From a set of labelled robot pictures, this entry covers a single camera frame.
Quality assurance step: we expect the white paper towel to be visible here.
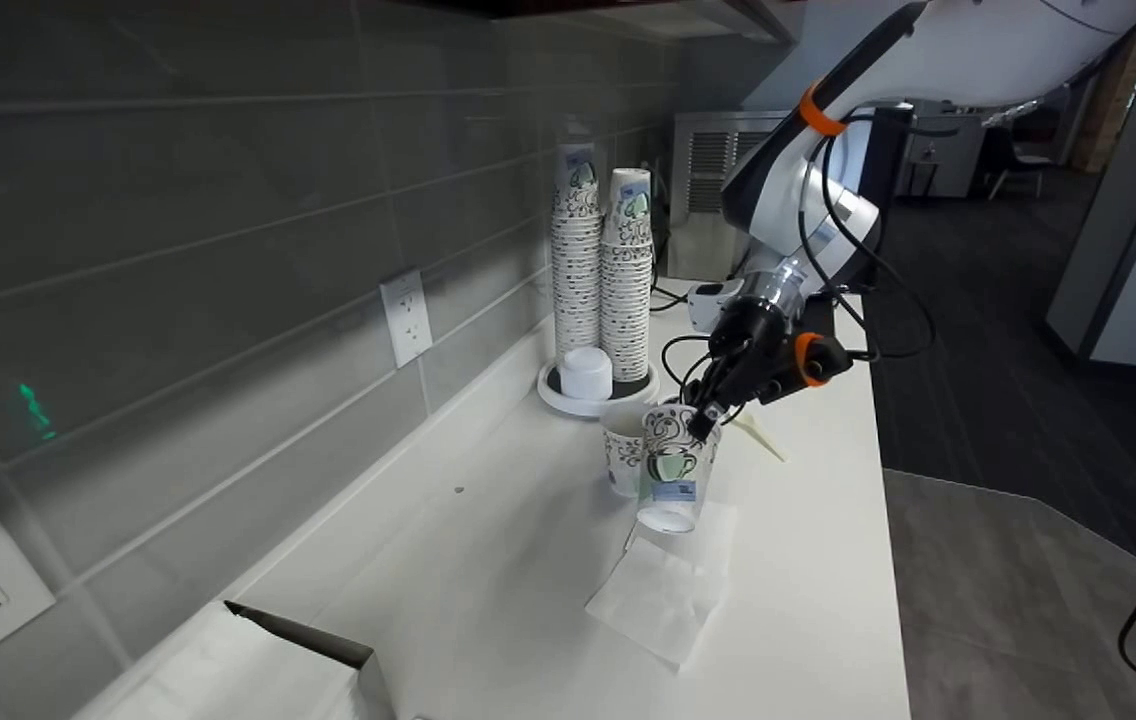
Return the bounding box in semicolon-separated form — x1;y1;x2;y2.
580;494;748;677

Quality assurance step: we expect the white cabinet with window panes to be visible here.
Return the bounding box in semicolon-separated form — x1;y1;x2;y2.
664;104;788;283

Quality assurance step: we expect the shorter paper cup stack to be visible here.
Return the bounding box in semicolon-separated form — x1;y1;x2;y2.
596;162;659;391

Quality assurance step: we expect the large white appliance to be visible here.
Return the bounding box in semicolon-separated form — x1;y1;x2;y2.
1045;0;1136;380

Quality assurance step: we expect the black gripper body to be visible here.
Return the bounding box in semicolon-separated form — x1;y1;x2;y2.
706;291;817;408

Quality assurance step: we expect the stack of white lids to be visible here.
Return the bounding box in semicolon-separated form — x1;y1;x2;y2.
557;344;615;402

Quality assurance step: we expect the black power cable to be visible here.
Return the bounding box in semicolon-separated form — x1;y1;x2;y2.
653;280;700;320

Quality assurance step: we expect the taller paper cup stack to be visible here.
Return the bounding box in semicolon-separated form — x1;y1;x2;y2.
549;135;609;363

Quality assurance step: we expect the orange cable strap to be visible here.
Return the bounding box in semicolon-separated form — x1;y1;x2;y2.
791;84;850;139
788;323;854;391

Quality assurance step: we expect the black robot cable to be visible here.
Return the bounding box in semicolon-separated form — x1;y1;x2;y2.
653;328;731;411
788;101;940;368

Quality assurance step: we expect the grey office printer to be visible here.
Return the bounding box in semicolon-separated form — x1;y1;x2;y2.
895;96;1039;204

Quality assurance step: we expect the grey napkin dispenser box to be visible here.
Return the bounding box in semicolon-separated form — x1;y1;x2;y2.
69;597;398;720

